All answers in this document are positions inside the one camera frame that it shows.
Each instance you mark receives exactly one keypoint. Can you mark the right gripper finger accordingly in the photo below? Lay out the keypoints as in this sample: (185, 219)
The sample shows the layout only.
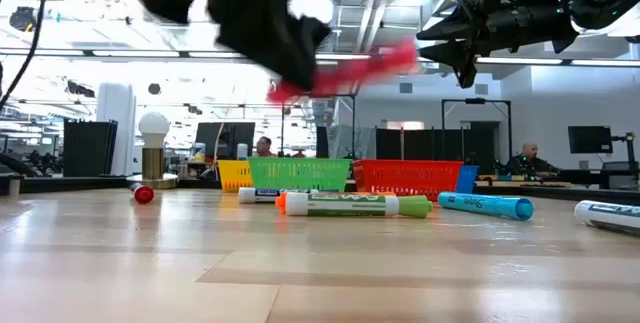
(452, 28)
(462, 58)

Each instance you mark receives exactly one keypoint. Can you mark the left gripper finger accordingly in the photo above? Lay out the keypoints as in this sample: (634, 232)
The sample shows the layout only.
(302, 55)

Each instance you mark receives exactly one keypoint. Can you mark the long pink marker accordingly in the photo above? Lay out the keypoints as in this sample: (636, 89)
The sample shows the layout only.
(360, 70)

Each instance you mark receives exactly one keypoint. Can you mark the black partition panel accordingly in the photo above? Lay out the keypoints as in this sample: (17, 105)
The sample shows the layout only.
(425, 145)
(90, 148)

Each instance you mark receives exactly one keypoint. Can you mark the person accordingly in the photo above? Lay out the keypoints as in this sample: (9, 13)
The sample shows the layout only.
(263, 147)
(530, 155)

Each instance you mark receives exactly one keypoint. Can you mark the black computer monitor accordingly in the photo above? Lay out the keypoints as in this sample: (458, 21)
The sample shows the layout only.
(225, 138)
(590, 139)

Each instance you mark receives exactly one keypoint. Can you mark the white bottle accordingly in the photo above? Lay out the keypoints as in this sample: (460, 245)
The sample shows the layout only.
(242, 151)

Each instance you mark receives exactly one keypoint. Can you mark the green plastic basket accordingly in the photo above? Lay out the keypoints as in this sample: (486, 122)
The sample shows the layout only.
(300, 175)

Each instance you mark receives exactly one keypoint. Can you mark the blue plastic basket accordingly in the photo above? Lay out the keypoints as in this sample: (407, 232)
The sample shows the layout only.
(467, 180)

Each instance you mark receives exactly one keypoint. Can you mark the red plastic basket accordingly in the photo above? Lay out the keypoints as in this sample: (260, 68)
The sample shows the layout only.
(407, 178)

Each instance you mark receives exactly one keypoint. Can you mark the yellow plastic basket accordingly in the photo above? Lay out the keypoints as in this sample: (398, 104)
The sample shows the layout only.
(232, 175)

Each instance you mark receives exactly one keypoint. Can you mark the yellowish container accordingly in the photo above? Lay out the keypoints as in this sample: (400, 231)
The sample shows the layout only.
(199, 153)

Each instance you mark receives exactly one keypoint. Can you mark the dark blue Expo marker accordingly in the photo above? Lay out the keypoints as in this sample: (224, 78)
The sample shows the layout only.
(260, 195)

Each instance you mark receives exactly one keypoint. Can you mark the cyan highlighter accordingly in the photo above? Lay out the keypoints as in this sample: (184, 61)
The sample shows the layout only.
(485, 206)

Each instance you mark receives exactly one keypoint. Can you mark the light green Expo marker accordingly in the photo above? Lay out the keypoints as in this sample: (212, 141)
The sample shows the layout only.
(350, 205)

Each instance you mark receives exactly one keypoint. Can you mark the white tall cabinet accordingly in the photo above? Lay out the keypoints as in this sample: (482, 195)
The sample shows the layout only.
(117, 108)

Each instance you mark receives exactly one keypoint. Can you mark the white bulb brass lamp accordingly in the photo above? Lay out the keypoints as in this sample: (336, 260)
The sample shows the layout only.
(152, 163)

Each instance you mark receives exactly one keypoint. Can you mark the dark green Expo marker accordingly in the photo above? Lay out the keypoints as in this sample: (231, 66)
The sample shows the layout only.
(610, 215)

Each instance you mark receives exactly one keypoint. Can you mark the black gantry frame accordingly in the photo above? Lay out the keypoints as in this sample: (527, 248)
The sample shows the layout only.
(475, 100)

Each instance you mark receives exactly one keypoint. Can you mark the black ceiling camera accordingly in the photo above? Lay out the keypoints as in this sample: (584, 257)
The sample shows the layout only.
(22, 18)

